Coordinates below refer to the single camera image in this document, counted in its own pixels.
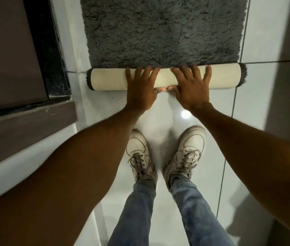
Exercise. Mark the white right sneaker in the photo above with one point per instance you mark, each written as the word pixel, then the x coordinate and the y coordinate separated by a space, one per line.
pixel 189 148

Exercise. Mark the person's left middle finger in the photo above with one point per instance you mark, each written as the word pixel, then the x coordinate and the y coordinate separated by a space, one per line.
pixel 147 73

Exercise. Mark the person's left thumb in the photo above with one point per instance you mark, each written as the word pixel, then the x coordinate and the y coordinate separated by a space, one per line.
pixel 159 90

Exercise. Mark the person's left forearm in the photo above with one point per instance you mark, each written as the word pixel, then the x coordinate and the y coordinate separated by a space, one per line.
pixel 57 176

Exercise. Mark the person's right hand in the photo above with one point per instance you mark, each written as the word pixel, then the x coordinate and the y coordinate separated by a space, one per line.
pixel 192 92

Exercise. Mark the black stone threshold strip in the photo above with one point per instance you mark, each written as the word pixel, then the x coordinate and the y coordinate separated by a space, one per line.
pixel 44 48

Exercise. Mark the person's right middle finger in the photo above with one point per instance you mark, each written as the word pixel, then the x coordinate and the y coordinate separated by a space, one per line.
pixel 186 71

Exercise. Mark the white sneaker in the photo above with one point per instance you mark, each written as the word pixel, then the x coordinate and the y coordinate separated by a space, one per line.
pixel 189 148
pixel 138 148

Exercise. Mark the blue jeans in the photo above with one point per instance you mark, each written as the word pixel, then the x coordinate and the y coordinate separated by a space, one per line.
pixel 134 217

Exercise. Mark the brown door panel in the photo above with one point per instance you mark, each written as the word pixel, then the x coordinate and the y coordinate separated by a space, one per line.
pixel 6 48

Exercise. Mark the brown wooden board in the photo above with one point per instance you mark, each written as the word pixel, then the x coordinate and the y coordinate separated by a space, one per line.
pixel 26 130

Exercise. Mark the white left sneaker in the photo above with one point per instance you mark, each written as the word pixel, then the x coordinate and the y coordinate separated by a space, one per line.
pixel 138 148

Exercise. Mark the grey shaggy rug cream backing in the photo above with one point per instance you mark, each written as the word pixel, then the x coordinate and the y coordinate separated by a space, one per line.
pixel 160 30

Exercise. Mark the person's right forearm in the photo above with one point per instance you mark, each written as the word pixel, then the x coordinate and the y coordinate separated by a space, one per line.
pixel 257 161

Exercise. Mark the person's left hand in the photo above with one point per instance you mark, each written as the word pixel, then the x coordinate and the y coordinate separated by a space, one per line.
pixel 139 93

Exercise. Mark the person's right thumb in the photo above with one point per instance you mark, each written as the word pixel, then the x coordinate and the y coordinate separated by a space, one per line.
pixel 173 88

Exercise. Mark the person's left little finger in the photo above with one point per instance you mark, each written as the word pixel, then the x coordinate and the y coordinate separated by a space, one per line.
pixel 128 74

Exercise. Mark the person's right little finger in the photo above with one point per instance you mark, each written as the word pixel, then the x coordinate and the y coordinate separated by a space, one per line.
pixel 207 73

